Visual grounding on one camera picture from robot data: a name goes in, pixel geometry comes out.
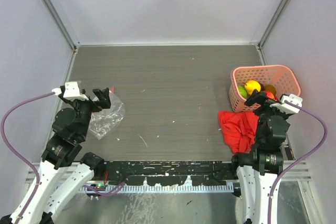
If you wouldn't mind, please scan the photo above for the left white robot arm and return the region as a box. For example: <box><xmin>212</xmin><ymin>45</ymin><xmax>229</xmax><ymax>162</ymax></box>
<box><xmin>1</xmin><ymin>81</ymin><xmax>111</xmax><ymax>223</ymax></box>

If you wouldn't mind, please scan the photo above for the white slotted cable duct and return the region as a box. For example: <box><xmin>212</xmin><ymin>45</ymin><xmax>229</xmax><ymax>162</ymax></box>
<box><xmin>38</xmin><ymin>183</ymin><xmax>234</xmax><ymax>194</ymax></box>

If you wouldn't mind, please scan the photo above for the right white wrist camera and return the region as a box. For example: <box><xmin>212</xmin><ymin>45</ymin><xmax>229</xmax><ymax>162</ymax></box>
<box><xmin>270</xmin><ymin>93</ymin><xmax>303</xmax><ymax>114</ymax></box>

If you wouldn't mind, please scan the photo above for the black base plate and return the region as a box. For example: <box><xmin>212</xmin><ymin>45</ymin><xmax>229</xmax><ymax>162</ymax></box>
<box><xmin>75</xmin><ymin>159</ymin><xmax>262</xmax><ymax>187</ymax></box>

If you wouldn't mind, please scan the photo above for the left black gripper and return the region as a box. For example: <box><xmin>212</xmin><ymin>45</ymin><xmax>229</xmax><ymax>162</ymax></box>
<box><xmin>60</xmin><ymin>87</ymin><xmax>110</xmax><ymax>138</ymax></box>

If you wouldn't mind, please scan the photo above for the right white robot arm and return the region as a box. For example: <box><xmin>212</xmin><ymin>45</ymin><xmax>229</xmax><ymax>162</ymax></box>
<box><xmin>230</xmin><ymin>90</ymin><xmax>290</xmax><ymax>223</ymax></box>

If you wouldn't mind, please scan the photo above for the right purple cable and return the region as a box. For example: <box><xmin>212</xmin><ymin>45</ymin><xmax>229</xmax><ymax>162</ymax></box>
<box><xmin>267</xmin><ymin>100</ymin><xmax>328</xmax><ymax>224</ymax></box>

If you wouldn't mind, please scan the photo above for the red cloth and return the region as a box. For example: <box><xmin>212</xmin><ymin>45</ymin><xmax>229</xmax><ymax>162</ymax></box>
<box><xmin>218</xmin><ymin>111</ymin><xmax>258</xmax><ymax>154</ymax></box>

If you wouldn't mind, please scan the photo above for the red apple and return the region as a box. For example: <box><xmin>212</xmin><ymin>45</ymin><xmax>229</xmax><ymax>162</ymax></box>
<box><xmin>263</xmin><ymin>90</ymin><xmax>278</xmax><ymax>101</ymax></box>

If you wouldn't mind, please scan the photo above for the yellow pear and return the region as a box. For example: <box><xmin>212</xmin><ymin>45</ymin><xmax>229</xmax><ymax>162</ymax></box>
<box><xmin>244</xmin><ymin>80</ymin><xmax>261</xmax><ymax>95</ymax></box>

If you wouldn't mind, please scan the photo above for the clear zip top bag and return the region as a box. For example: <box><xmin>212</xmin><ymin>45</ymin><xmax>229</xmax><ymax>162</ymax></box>
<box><xmin>89</xmin><ymin>87</ymin><xmax>125</xmax><ymax>140</ymax></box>

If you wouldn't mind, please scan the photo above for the aluminium frame post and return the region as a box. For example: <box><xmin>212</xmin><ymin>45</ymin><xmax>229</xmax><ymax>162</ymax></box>
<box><xmin>257</xmin><ymin>0</ymin><xmax>290</xmax><ymax>50</ymax></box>
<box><xmin>43</xmin><ymin>0</ymin><xmax>80</xmax><ymax>50</ymax></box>

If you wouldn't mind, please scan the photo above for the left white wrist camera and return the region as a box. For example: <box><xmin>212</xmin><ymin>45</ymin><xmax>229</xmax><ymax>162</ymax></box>
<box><xmin>52</xmin><ymin>81</ymin><xmax>89</xmax><ymax>101</ymax></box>

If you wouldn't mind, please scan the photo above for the green apple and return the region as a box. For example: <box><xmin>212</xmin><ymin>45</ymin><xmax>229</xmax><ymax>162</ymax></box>
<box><xmin>238</xmin><ymin>86</ymin><xmax>248</xmax><ymax>99</ymax></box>

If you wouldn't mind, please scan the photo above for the orange brown fruit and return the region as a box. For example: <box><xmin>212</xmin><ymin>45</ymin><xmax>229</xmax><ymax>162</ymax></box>
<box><xmin>264</xmin><ymin>85</ymin><xmax>277</xmax><ymax>96</ymax></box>

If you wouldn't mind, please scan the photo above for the pink plastic basket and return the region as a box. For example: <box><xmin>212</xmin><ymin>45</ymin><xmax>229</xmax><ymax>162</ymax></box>
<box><xmin>229</xmin><ymin>65</ymin><xmax>301</xmax><ymax>112</ymax></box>

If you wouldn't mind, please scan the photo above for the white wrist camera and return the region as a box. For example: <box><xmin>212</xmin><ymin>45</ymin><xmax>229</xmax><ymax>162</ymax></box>
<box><xmin>270</xmin><ymin>93</ymin><xmax>303</xmax><ymax>114</ymax></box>
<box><xmin>52</xmin><ymin>81</ymin><xmax>89</xmax><ymax>101</ymax></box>

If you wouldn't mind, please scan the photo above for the left aluminium frame post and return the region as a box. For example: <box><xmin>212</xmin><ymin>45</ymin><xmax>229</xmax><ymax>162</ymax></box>
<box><xmin>43</xmin><ymin>0</ymin><xmax>80</xmax><ymax>50</ymax></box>

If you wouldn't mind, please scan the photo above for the right aluminium frame post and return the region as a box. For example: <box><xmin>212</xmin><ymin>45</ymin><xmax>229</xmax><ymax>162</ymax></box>
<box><xmin>257</xmin><ymin>0</ymin><xmax>290</xmax><ymax>50</ymax></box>

